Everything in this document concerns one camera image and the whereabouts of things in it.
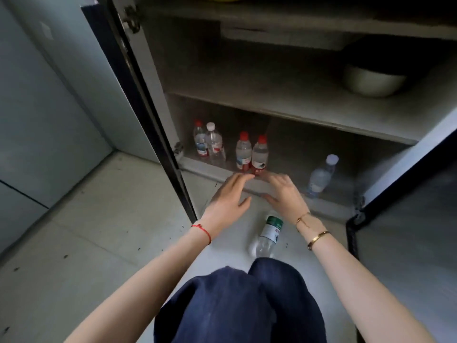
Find person's left hand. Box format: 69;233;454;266
199;172;256;235

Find person's right hand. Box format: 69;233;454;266
263;173;311;224

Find person's left forearm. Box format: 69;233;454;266
64;225;215;343

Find person's right forearm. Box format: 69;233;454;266
296;213;438;343

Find green label water bottle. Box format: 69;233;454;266
248;212;285;258

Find white cap blue label bottle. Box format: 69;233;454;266
305;154;339;199

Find gold bangle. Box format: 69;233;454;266
307;231;330;251

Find white cap red label bottle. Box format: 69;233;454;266
206;122;225;165

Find red cap blue label bottle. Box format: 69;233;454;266
193;120;210;157

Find grey cabinet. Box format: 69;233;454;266
107;0;457;225

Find dark blue trousers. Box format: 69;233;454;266
154;257;328;343

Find black-edged cabinet door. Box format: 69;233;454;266
11;0;199;224
345;107;457;343

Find white bowl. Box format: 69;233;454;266
342;65;408;98

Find red string bracelet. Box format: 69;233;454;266
191;223;212;245

